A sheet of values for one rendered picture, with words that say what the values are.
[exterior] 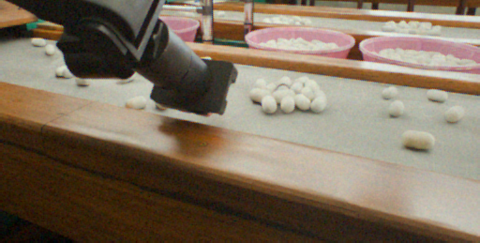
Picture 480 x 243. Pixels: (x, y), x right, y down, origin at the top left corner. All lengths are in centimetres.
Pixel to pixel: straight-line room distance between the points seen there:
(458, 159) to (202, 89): 31
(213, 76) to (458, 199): 28
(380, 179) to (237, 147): 15
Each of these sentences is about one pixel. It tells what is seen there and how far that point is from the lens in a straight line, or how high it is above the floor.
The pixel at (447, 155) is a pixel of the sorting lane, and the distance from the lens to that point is 50.
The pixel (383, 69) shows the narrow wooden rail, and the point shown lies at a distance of 72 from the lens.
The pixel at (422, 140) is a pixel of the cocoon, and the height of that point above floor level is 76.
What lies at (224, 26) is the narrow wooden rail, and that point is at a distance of 115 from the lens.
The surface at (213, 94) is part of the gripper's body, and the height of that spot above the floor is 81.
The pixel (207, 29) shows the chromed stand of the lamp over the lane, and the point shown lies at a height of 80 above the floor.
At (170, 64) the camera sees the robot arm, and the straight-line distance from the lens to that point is 37.
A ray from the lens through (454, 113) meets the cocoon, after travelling 59.
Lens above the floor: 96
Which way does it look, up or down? 23 degrees down
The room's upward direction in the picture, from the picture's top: straight up
